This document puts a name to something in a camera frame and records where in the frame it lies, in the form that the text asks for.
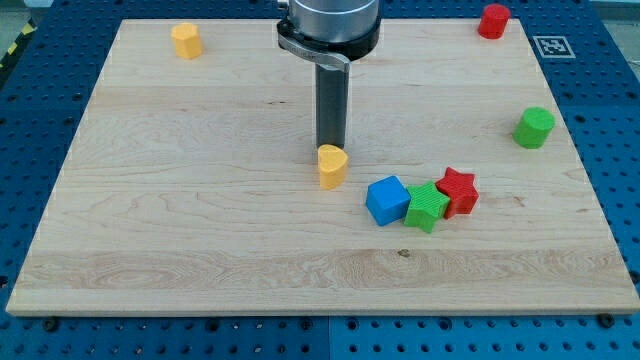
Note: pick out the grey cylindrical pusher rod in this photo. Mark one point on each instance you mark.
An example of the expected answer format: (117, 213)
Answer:
(331, 105)

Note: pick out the yellow heart block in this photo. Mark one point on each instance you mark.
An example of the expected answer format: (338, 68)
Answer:
(332, 166)

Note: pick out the blue cube block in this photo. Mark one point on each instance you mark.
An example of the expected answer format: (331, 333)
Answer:
(387, 200)

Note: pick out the yellow hexagon block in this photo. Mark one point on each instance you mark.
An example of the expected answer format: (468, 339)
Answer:
(186, 40)

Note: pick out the green star block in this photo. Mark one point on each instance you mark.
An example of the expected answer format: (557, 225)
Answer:
(426, 207)

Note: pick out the wooden board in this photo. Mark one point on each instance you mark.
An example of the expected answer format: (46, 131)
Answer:
(191, 186)

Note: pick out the red star block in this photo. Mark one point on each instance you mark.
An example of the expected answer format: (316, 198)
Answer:
(460, 188)

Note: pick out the red cylinder block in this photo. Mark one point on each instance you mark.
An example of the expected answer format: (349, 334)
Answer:
(493, 21)

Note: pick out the green cylinder block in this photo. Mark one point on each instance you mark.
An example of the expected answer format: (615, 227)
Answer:
(534, 127)

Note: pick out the white fiducial marker tag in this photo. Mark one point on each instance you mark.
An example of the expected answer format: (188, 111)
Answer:
(553, 47)

